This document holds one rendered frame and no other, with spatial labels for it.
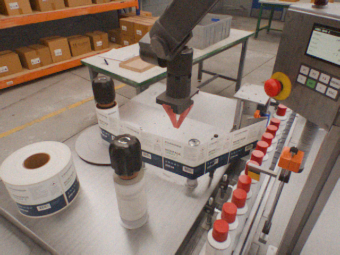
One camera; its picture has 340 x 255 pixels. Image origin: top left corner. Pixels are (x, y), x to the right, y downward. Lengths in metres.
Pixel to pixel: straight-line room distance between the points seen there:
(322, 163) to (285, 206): 0.46
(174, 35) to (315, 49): 0.24
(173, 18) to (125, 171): 0.38
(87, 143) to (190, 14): 0.82
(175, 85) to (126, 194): 0.32
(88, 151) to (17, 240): 0.38
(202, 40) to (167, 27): 2.08
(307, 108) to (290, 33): 0.14
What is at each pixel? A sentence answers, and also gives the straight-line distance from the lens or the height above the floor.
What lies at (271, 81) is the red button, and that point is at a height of 1.34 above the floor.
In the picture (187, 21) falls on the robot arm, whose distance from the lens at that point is 0.44.
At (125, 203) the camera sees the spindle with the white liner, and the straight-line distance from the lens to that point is 0.73.
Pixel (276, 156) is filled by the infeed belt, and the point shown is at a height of 0.88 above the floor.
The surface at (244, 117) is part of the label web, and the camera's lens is 0.98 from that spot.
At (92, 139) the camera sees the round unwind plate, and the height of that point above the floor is 0.89.
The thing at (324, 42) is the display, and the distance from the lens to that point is 0.50.
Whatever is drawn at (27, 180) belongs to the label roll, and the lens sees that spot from 0.83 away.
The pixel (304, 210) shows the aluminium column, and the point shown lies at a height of 1.09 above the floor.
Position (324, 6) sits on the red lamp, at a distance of 0.54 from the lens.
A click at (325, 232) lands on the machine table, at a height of 0.83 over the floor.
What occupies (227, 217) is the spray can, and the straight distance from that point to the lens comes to 0.61.
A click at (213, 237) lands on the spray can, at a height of 1.06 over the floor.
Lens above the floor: 1.55
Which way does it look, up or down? 34 degrees down
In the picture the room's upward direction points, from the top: straight up
